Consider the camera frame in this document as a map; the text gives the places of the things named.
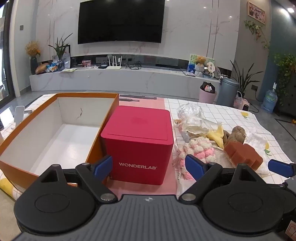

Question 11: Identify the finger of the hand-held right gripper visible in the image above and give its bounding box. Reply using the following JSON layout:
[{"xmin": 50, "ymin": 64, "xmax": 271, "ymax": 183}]
[{"xmin": 268, "ymin": 159, "xmax": 296, "ymax": 179}]

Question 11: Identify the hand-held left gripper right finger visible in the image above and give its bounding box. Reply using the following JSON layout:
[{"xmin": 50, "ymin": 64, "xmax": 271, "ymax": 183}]
[{"xmin": 179, "ymin": 154, "xmax": 258, "ymax": 202}]

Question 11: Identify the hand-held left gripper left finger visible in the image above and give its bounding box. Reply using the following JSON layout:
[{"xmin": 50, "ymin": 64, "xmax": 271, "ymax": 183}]
[{"xmin": 38, "ymin": 155, "xmax": 117, "ymax": 202}]

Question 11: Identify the brown stepped sponge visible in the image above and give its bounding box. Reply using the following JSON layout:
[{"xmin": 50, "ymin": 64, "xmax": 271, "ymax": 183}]
[{"xmin": 224, "ymin": 142, "xmax": 263, "ymax": 171}]

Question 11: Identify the crinkled clear plastic bag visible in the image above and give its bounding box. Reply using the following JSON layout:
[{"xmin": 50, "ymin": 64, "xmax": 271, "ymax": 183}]
[{"xmin": 177, "ymin": 104, "xmax": 222, "ymax": 139}]

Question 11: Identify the orange cardboard box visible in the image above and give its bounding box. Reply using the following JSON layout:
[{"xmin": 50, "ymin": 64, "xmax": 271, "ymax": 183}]
[{"xmin": 0, "ymin": 93, "xmax": 119, "ymax": 189}]

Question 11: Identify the pink white woolly scarf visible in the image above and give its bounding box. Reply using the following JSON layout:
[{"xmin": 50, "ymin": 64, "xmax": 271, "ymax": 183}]
[{"xmin": 172, "ymin": 137, "xmax": 224, "ymax": 181}]

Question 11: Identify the yellow felt triangle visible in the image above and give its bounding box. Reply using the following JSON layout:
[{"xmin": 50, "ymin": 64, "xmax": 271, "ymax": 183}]
[{"xmin": 206, "ymin": 123, "xmax": 230, "ymax": 149}]

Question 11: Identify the red square box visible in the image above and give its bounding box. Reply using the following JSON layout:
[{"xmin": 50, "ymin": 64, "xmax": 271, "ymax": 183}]
[{"xmin": 100, "ymin": 105, "xmax": 174, "ymax": 186}]

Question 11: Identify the brown plush toy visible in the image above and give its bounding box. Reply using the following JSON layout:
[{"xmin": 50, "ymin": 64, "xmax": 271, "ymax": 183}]
[{"xmin": 225, "ymin": 126, "xmax": 247, "ymax": 145}]

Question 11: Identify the blue water bottle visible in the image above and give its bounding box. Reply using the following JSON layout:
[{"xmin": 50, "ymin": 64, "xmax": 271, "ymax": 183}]
[{"xmin": 261, "ymin": 82, "xmax": 278, "ymax": 114}]

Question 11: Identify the pink trash bin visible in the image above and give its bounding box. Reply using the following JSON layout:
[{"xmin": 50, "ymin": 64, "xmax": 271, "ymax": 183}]
[{"xmin": 199, "ymin": 82, "xmax": 217, "ymax": 104}]

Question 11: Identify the small pink heater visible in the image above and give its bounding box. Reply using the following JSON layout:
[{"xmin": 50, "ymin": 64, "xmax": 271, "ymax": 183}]
[{"xmin": 234, "ymin": 91, "xmax": 250, "ymax": 111}]

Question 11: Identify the grey trash can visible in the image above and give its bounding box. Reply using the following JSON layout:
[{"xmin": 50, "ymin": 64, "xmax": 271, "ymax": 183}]
[{"xmin": 216, "ymin": 77, "xmax": 240, "ymax": 107}]

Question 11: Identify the white marble television cabinet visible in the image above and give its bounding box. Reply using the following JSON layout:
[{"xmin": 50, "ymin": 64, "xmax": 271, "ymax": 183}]
[{"xmin": 30, "ymin": 67, "xmax": 221, "ymax": 100}]

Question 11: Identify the tall leafy potted plant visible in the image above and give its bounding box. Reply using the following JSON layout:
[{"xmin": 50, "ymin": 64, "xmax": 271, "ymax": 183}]
[{"xmin": 230, "ymin": 60, "xmax": 264, "ymax": 98}]

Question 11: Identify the small white stand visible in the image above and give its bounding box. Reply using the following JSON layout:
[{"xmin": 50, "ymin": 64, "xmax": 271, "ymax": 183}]
[{"xmin": 14, "ymin": 106, "xmax": 33, "ymax": 124}]

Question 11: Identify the white router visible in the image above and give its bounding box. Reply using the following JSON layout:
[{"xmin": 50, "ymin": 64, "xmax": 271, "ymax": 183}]
[{"xmin": 106, "ymin": 55, "xmax": 123, "ymax": 70}]

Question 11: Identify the bushy green plant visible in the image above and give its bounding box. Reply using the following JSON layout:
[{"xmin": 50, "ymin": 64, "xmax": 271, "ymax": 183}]
[{"xmin": 274, "ymin": 53, "xmax": 296, "ymax": 105}]

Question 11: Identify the green printed card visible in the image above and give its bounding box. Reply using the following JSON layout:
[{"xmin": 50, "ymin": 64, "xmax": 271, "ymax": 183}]
[{"xmin": 187, "ymin": 54, "xmax": 215, "ymax": 75}]

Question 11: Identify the teddy bear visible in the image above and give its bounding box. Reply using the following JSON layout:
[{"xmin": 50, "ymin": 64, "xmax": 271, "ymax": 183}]
[{"xmin": 195, "ymin": 56, "xmax": 207, "ymax": 77}]

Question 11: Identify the blue snack bag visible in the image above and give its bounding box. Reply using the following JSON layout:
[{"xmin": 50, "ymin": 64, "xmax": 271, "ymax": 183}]
[{"xmin": 46, "ymin": 62, "xmax": 59, "ymax": 73}]

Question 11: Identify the golden ornament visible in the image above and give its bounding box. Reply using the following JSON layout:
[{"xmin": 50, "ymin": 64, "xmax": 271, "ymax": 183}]
[{"xmin": 35, "ymin": 63, "xmax": 50, "ymax": 75}]

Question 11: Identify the green plant in glass vase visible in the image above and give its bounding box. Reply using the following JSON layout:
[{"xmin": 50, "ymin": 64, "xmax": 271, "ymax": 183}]
[{"xmin": 47, "ymin": 32, "xmax": 73, "ymax": 71}]

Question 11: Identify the dark vase with dried flowers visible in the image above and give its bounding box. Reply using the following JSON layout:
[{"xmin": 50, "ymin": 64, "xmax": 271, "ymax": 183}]
[{"xmin": 25, "ymin": 41, "xmax": 41, "ymax": 75}]

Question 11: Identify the hanging green vine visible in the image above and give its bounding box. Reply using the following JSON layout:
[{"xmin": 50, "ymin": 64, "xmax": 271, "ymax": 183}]
[{"xmin": 244, "ymin": 20, "xmax": 271, "ymax": 50}]

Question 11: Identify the glass balcony door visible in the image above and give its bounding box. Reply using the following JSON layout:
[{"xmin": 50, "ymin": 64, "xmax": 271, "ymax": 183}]
[{"xmin": 0, "ymin": 0, "xmax": 17, "ymax": 100}]

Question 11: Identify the black cable bundle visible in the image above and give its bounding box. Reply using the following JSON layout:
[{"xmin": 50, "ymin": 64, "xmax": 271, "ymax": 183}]
[{"xmin": 126, "ymin": 61, "xmax": 142, "ymax": 70}]

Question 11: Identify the black wall television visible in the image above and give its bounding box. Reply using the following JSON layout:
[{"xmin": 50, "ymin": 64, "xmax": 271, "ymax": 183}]
[{"xmin": 77, "ymin": 0, "xmax": 166, "ymax": 44}]

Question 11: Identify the framed wall picture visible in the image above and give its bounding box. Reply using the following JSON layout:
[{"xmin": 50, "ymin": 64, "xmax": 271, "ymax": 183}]
[{"xmin": 247, "ymin": 1, "xmax": 266, "ymax": 25}]

